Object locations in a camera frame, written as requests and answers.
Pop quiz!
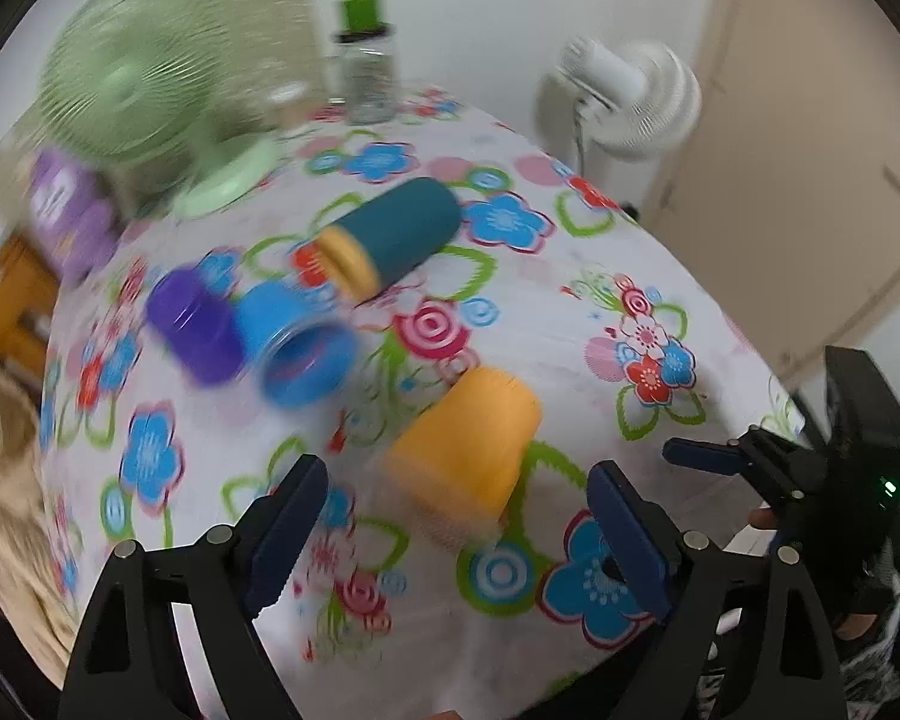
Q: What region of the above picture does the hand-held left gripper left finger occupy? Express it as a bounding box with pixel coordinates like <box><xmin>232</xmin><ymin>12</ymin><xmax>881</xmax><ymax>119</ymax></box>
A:
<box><xmin>58</xmin><ymin>454</ymin><xmax>331</xmax><ymax>720</ymax></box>

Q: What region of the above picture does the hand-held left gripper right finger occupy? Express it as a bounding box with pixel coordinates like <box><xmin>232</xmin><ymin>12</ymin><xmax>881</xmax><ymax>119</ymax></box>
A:
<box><xmin>585</xmin><ymin>460</ymin><xmax>848</xmax><ymax>720</ymax></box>

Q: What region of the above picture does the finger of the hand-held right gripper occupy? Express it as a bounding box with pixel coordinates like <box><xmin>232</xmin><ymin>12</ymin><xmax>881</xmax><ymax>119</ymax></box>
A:
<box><xmin>661</xmin><ymin>427</ymin><xmax>807</xmax><ymax>511</ymax></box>

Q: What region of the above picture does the orange cup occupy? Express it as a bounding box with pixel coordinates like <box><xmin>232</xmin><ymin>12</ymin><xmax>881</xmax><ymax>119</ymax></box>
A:
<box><xmin>381</xmin><ymin>365</ymin><xmax>543</xmax><ymax>535</ymax></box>

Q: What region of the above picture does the blue cup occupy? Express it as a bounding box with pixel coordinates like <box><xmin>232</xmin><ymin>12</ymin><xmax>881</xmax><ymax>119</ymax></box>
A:
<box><xmin>238</xmin><ymin>281</ymin><xmax>359</xmax><ymax>411</ymax></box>

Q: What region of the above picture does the purple cup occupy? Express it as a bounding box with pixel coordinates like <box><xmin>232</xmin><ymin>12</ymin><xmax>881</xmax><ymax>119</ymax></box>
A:
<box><xmin>145</xmin><ymin>262</ymin><xmax>245</xmax><ymax>385</ymax></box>

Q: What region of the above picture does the yellow cup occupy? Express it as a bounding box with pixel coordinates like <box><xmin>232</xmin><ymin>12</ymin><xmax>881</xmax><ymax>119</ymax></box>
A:
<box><xmin>313</xmin><ymin>227</ymin><xmax>378</xmax><ymax>299</ymax></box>

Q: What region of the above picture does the teal cup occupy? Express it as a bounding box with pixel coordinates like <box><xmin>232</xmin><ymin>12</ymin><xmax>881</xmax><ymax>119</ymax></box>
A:
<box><xmin>328</xmin><ymin>178</ymin><xmax>464</xmax><ymax>293</ymax></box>

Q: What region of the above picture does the person's right hand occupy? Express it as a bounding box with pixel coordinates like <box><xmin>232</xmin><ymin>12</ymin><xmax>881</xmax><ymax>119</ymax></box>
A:
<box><xmin>748</xmin><ymin>508</ymin><xmax>884</xmax><ymax>644</ymax></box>

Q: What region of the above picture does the floral tablecloth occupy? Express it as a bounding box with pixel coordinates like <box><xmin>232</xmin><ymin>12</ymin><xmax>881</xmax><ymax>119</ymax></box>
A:
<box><xmin>39</xmin><ymin>86</ymin><xmax>811</xmax><ymax>720</ymax></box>

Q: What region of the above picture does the beige fuzzy cloth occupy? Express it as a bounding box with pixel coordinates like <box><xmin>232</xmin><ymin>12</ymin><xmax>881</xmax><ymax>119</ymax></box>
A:
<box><xmin>0</xmin><ymin>360</ymin><xmax>85</xmax><ymax>680</ymax></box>

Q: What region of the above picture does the beige door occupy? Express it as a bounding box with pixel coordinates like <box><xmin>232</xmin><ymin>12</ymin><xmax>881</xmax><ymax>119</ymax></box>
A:
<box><xmin>641</xmin><ymin>0</ymin><xmax>900</xmax><ymax>385</ymax></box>

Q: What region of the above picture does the white fan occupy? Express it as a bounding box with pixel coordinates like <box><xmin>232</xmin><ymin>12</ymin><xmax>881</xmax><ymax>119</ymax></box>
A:
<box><xmin>534</xmin><ymin>36</ymin><xmax>703</xmax><ymax>200</ymax></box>

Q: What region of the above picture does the orange wooden stool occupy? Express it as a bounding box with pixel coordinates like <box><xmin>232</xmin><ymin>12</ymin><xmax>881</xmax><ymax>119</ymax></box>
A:
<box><xmin>0</xmin><ymin>231</ymin><xmax>62</xmax><ymax>377</ymax></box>

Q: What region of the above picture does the purple container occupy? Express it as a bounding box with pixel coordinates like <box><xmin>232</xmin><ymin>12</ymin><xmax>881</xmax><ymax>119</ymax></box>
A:
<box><xmin>28</xmin><ymin>148</ymin><xmax>122</xmax><ymax>280</ymax></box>

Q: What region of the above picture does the glass jar with green lid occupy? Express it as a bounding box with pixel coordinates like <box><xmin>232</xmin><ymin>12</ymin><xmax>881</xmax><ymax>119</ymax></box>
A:
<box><xmin>332</xmin><ymin>0</ymin><xmax>400</xmax><ymax>125</ymax></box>

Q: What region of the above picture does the green table fan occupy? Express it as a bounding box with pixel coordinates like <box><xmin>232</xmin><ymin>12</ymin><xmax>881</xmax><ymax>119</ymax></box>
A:
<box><xmin>37</xmin><ymin>0</ymin><xmax>282</xmax><ymax>220</ymax></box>

